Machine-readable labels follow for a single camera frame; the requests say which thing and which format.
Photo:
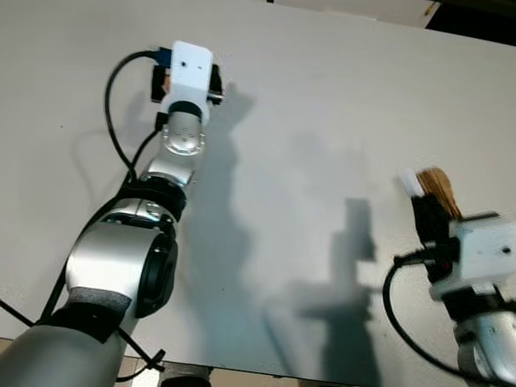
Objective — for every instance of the white low cabinet panel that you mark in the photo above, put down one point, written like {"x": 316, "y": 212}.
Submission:
{"x": 355, "y": 10}

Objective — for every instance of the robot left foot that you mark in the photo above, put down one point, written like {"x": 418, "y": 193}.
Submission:
{"x": 185, "y": 377}

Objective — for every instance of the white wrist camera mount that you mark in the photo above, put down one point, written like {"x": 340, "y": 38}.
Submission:
{"x": 484, "y": 250}
{"x": 187, "y": 68}

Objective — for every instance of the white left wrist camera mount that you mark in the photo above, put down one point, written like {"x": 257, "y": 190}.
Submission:
{"x": 187, "y": 68}

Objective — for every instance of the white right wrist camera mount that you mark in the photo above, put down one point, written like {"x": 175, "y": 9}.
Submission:
{"x": 484, "y": 250}

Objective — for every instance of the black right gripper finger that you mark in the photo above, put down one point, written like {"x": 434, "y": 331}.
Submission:
{"x": 431, "y": 219}

